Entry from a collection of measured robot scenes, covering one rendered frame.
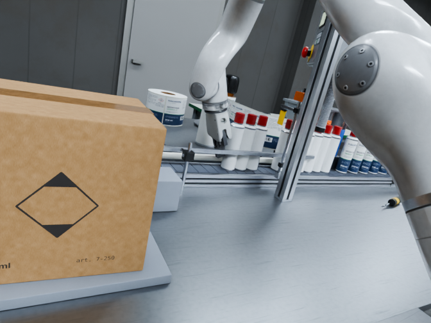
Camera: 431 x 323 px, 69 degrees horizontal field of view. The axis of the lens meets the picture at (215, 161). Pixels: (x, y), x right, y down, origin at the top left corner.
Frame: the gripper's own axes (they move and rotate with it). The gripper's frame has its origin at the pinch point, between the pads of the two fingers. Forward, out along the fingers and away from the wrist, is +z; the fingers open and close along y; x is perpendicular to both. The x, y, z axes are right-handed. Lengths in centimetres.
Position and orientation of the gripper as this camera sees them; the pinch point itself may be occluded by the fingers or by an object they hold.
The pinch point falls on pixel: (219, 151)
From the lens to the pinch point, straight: 107.9
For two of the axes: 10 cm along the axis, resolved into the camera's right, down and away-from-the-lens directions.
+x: -8.9, 2.8, -3.6
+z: 1.0, 8.9, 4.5
